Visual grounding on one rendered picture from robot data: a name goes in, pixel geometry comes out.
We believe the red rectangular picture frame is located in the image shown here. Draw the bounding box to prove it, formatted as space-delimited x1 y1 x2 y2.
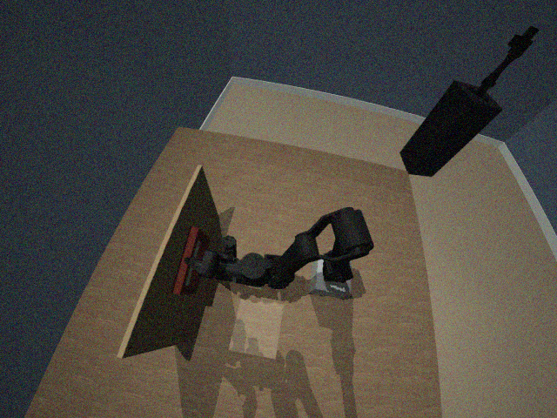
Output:
171 226 211 295

